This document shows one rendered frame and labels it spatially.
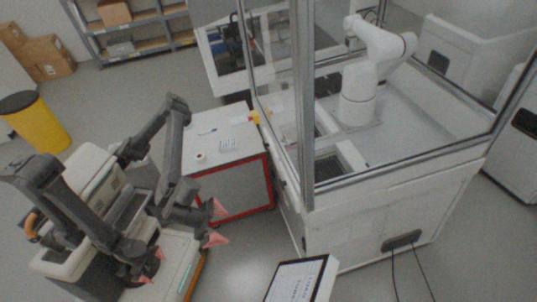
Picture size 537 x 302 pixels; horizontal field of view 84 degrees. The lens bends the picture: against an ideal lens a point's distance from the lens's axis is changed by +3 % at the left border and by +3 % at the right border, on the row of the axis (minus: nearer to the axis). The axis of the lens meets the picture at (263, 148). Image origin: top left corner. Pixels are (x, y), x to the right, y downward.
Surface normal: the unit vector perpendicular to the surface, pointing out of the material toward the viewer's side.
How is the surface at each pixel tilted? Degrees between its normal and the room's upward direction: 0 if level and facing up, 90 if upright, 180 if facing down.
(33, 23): 90
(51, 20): 90
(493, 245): 0
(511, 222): 0
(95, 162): 43
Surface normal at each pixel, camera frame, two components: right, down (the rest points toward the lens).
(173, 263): -0.12, -0.70
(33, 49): 0.30, 0.68
